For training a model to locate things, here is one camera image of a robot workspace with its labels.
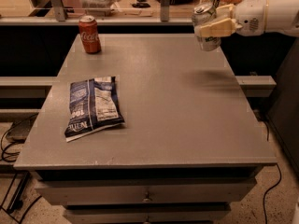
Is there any grey lower drawer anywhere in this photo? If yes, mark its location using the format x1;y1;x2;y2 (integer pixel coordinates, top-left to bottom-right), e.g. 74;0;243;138
64;205;230;224

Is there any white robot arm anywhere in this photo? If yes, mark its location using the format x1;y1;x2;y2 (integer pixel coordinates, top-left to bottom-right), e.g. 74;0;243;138
194;0;299;37

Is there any black cables left floor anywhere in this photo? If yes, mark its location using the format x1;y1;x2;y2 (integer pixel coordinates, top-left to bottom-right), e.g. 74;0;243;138
0;114;43;224

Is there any black cable right floor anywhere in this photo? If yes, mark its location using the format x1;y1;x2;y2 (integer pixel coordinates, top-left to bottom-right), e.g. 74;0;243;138
262;121;283;224

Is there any blue white chip bag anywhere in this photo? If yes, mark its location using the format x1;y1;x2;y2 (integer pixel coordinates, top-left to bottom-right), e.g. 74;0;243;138
64;77;124;142

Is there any grey drawer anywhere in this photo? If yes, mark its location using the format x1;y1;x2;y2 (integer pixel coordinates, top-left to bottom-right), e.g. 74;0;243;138
64;205;230;224
36;178;256;205

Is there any clear plastic container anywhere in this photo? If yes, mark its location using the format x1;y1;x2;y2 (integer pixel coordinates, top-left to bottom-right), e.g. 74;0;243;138
80;0;117;16

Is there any grey metal railing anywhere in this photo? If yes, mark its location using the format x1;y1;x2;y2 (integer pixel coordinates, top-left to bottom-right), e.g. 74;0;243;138
0;0;199;26

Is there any red coca-cola can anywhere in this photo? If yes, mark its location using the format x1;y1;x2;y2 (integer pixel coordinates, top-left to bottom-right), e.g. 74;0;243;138
78;15;101;54

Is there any silver green 7up can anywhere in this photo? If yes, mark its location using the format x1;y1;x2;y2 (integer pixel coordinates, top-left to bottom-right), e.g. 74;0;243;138
192;3;221;51

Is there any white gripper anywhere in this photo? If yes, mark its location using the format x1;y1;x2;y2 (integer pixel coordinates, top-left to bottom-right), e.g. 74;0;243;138
194;0;267;37

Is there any grey upper drawer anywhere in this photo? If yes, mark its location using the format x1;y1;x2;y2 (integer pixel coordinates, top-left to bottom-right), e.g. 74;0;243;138
36;178;256;205

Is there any dark power adapter box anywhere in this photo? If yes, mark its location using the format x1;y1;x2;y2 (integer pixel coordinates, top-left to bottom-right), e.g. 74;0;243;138
6;119;35;142

